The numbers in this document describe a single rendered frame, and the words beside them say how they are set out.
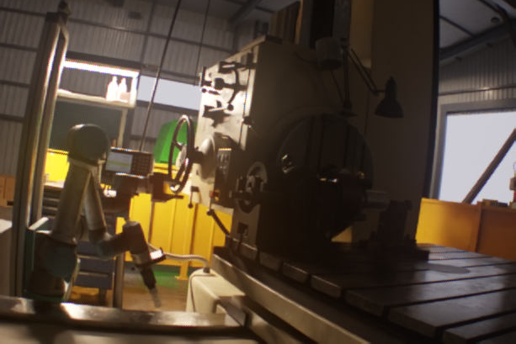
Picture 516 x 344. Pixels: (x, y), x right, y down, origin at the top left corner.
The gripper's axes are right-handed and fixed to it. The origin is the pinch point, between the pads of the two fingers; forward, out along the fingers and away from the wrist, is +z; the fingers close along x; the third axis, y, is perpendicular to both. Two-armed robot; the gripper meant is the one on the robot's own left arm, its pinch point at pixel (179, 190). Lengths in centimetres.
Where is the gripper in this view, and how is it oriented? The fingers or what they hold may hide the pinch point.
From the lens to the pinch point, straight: 201.7
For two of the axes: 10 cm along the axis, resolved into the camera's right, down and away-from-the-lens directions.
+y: -4.3, 3.7, 8.3
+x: 0.3, 9.2, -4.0
